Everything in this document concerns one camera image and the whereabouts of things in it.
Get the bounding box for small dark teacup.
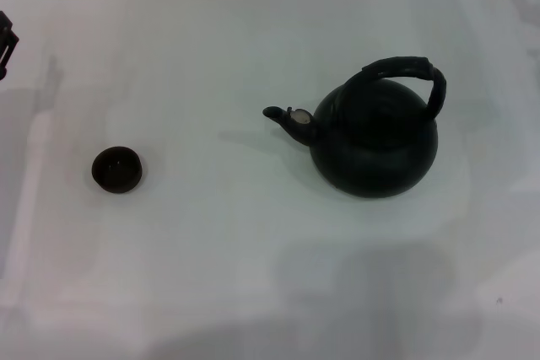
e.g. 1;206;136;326
90;145;143;195

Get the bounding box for black round teapot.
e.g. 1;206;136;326
262;55;447;200

